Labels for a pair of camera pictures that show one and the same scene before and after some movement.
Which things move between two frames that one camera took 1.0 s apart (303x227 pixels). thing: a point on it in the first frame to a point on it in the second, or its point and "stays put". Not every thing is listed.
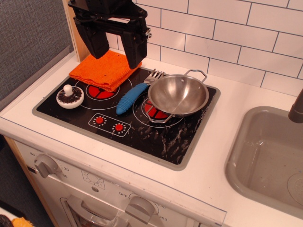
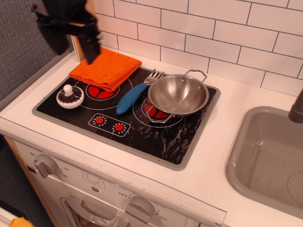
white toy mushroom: [70, 97] stays put
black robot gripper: [91, 15] to [59, 18]
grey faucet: [296, 113] stays put
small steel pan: [176, 95] stays put
